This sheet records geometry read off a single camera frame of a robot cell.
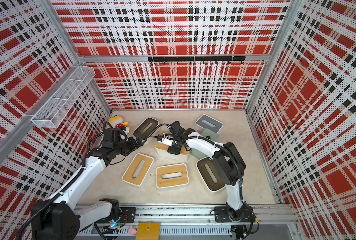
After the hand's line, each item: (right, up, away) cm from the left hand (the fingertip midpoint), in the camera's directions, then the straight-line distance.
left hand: (144, 142), depth 82 cm
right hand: (+16, -3, +8) cm, 19 cm away
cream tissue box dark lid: (-5, +7, +21) cm, 23 cm away
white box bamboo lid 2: (+16, -19, +2) cm, 25 cm away
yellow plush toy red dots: (-27, +12, +24) cm, 38 cm away
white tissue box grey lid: (+38, +12, +26) cm, 48 cm away
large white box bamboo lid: (+10, -5, +5) cm, 12 cm away
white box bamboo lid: (-5, -18, +6) cm, 20 cm away
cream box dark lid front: (+37, -18, +1) cm, 41 cm away
